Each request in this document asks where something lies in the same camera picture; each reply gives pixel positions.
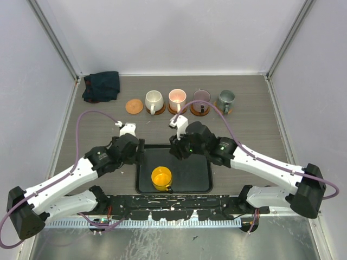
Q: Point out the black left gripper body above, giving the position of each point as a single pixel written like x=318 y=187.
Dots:
x=129 y=159

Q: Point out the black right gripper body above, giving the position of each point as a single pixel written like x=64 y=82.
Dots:
x=184 y=147

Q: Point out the brown wooden coaster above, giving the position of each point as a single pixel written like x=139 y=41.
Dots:
x=197 y=113
x=159 y=111
x=174 y=112

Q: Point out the woven rattan coaster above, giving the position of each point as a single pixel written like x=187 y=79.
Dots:
x=134 y=106
x=223 y=113

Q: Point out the yellow mug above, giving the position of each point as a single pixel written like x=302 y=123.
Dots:
x=161 y=178

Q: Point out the white ceramic mug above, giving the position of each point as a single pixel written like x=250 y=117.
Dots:
x=154 y=101

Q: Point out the purple glass cup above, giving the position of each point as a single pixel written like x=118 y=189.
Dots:
x=203 y=95

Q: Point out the pink ceramic mug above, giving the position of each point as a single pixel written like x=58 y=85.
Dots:
x=177 y=99

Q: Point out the grey ceramic mug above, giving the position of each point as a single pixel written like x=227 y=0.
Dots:
x=225 y=101

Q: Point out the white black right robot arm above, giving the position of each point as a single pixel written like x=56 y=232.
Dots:
x=299 y=188

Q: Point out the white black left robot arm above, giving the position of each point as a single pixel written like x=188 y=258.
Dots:
x=32 y=209

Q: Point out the black plastic tray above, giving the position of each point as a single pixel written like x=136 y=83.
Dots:
x=191 y=175

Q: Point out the dark blue folded cloth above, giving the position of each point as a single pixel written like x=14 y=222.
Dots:
x=101 y=87

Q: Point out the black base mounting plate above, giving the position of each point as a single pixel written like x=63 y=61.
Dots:
x=174 y=207

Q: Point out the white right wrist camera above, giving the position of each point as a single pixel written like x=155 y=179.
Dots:
x=179 y=123

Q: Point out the white slotted cable duct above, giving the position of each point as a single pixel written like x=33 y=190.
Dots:
x=74 y=222

